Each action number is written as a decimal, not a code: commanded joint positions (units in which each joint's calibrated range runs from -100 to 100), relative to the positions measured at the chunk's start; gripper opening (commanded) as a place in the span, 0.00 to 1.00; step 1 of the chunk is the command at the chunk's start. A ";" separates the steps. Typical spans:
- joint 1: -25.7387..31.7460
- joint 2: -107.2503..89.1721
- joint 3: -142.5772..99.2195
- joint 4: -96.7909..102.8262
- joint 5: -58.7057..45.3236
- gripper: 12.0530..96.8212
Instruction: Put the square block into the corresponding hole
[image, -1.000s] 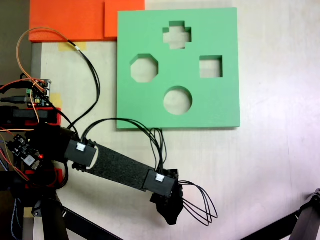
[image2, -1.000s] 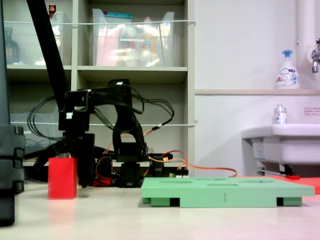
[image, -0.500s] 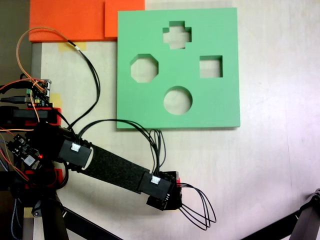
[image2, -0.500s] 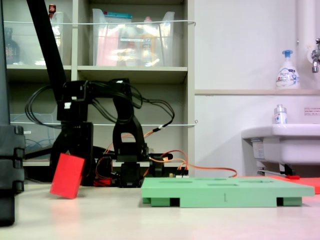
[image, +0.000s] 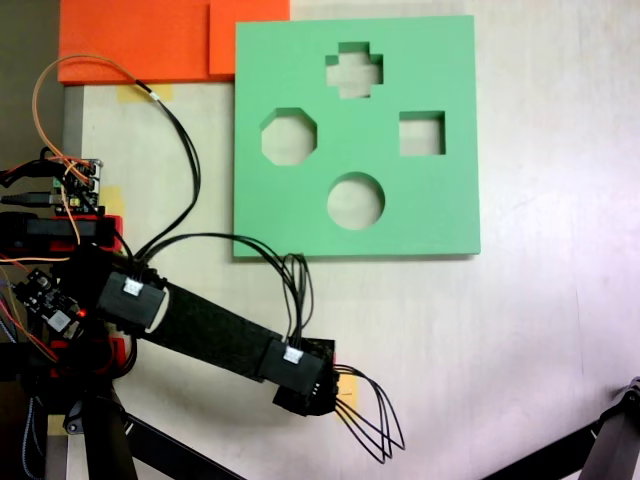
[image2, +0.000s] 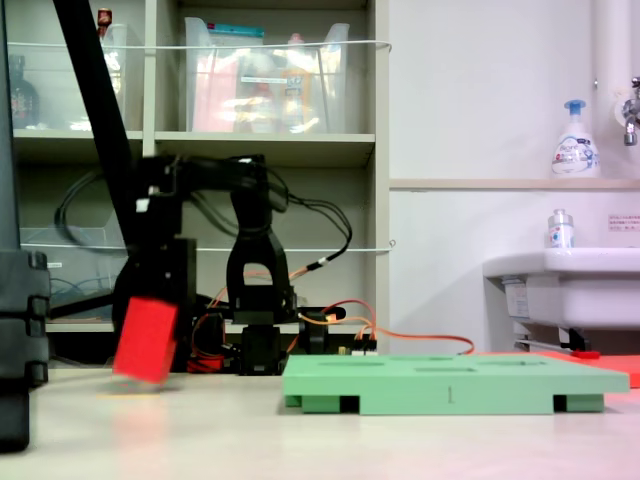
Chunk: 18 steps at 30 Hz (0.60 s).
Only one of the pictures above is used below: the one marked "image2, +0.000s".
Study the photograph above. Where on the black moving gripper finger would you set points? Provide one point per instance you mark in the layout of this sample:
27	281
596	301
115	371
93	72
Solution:
121	300

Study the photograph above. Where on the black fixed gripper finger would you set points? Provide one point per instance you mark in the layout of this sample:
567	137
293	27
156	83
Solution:
186	310

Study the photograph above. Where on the red square block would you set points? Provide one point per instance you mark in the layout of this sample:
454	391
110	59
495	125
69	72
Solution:
147	340

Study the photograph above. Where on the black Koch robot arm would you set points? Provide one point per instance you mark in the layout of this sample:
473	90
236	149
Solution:
250	220

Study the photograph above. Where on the orange foam block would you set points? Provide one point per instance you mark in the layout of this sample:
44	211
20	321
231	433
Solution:
620	372

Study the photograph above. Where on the clear plastic file box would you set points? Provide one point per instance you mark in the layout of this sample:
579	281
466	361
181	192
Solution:
75	280

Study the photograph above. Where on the red and black table clamp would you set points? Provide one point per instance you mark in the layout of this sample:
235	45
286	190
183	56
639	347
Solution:
315	340

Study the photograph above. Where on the pink refill pouch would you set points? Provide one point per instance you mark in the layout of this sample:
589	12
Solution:
215	100

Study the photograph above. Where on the beige shelf unit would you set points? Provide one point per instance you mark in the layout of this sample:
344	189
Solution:
300	145

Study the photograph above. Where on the motor controller circuit board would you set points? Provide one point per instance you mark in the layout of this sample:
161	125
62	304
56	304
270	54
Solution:
365	350

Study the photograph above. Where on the dark glass bottle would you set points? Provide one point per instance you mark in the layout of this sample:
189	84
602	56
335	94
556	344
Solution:
22	100

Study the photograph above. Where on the bottle with orange label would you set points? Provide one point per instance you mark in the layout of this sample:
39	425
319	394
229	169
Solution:
295	90

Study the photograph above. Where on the clear plastic storage bin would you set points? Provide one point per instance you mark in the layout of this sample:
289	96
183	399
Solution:
45	75
340	75

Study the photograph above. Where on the teal flat package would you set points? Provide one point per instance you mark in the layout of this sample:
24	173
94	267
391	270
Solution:
235	31

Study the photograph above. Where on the green shape sorting board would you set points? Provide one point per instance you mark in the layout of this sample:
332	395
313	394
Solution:
450	385

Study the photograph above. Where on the orange foam mat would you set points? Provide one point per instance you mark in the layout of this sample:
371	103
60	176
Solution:
525	353

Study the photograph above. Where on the small clear sanitizer bottle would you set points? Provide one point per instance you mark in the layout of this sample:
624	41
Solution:
560	232

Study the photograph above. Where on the white sink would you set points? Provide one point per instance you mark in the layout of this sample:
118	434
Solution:
590	295

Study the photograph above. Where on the white foam soap bottle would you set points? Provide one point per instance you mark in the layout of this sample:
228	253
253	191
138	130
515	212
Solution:
575	155

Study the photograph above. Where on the white sign with red text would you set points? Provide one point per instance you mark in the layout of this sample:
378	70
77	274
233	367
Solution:
625	222

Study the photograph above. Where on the metal faucet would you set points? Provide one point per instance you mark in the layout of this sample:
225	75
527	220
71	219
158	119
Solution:
631	117

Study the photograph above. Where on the black camera tripod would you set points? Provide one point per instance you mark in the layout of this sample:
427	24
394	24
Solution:
90	75
20	325

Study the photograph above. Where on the white wall pipe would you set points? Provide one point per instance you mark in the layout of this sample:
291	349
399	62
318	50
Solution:
612	50

